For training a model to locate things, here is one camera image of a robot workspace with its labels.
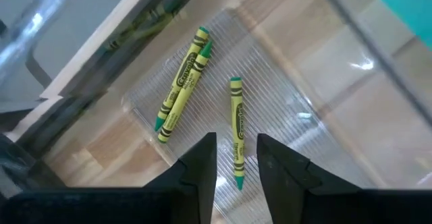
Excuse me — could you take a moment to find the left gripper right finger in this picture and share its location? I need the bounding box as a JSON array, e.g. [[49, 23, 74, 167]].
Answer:
[[256, 134, 360, 224]]

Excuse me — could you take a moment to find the teal plastic bin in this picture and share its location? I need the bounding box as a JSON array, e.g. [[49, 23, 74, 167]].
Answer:
[[364, 0, 432, 49]]

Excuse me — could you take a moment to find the clear plastic bin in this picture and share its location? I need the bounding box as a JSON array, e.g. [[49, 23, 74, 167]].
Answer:
[[0, 0, 432, 224]]

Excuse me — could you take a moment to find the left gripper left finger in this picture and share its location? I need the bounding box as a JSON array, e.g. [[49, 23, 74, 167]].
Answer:
[[144, 132, 218, 224]]

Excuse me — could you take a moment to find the green crayon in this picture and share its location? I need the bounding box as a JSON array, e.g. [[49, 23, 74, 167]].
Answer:
[[157, 40, 214, 144], [229, 76, 246, 191], [154, 26, 210, 132]]

